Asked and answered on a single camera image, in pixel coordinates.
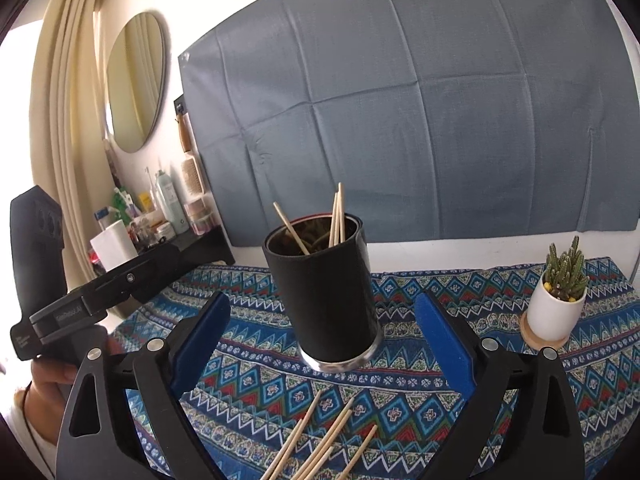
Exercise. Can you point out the blue patterned tablecloth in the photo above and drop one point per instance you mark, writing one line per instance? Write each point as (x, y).
(395, 410)

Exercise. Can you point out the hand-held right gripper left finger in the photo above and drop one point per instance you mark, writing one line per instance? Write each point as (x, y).
(200, 355)

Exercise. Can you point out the pink jar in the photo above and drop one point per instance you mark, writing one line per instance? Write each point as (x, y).
(200, 215)

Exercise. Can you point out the small white jar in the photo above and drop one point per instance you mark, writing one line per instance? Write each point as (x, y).
(165, 230)

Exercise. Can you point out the potted cactus in white pot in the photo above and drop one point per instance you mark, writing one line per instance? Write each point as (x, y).
(550, 310)

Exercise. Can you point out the white paper towel roll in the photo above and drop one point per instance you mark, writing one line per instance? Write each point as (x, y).
(112, 247)

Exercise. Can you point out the round wooden coaster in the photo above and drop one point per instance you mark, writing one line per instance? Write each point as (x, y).
(530, 337)

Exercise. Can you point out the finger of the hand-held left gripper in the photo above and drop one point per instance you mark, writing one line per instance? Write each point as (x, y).
(150, 275)

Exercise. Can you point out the person's left hand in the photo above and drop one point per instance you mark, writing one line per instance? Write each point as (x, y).
(50, 375)

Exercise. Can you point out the yellow tube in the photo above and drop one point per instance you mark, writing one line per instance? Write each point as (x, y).
(145, 202)

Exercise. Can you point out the grey-blue wall cloth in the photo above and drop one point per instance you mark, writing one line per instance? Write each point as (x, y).
(425, 110)

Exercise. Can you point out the black cylindrical cup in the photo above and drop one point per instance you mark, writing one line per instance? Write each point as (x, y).
(325, 300)

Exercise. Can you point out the green bottle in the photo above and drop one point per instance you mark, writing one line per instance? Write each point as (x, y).
(119, 200)

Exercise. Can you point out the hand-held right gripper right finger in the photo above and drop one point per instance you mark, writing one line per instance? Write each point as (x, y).
(442, 340)

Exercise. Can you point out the wooden hairbrush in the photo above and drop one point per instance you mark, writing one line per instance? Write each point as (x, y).
(191, 175)

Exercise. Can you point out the grey spray bottle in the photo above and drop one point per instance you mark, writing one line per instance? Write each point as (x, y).
(166, 200)

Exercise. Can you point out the round wall mirror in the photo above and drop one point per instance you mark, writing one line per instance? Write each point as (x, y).
(135, 80)

